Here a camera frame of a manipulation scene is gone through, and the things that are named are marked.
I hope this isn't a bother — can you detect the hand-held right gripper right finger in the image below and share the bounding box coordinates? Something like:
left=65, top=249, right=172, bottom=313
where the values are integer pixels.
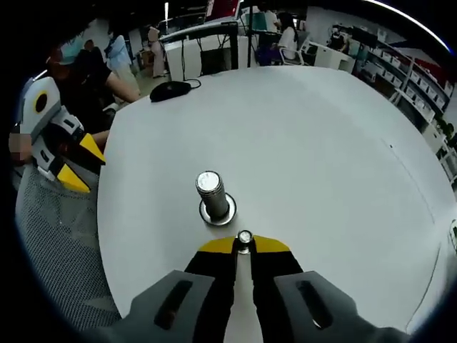
left=249, top=235, right=360, bottom=343

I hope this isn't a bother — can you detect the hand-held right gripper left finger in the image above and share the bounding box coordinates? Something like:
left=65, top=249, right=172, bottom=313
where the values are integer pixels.
left=129, top=238, right=239, bottom=343

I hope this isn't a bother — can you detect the small threaded steel stud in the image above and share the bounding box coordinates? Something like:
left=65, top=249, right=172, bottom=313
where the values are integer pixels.
left=237, top=230, right=255, bottom=251

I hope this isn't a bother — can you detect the large threaded steel stud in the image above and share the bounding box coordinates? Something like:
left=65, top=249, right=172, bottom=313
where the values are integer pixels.
left=194, top=170, right=230, bottom=219

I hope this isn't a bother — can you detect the grey mesh office chair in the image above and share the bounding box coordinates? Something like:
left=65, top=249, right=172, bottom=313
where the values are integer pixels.
left=13, top=166, right=123, bottom=324

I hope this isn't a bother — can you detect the black computer mouse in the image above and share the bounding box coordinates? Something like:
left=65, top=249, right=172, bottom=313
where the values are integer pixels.
left=149, top=81, right=191, bottom=104

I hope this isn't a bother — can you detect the grey standing desk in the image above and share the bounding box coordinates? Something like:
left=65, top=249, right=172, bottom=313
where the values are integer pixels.
left=158, top=20, right=241, bottom=81

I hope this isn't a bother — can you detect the red screen monitor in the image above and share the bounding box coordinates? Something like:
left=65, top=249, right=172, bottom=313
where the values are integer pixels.
left=204, top=0, right=243, bottom=19

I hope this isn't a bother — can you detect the white cabinet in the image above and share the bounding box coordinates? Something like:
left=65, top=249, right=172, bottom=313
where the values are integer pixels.
left=313, top=45, right=355, bottom=74

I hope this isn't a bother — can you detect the shelving with white bins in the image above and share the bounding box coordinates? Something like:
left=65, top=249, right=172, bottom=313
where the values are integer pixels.
left=356, top=25, right=457, bottom=122

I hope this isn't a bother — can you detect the curved ceiling light strip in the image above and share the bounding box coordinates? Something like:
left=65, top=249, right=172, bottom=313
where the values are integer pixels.
left=371, top=0, right=451, bottom=54

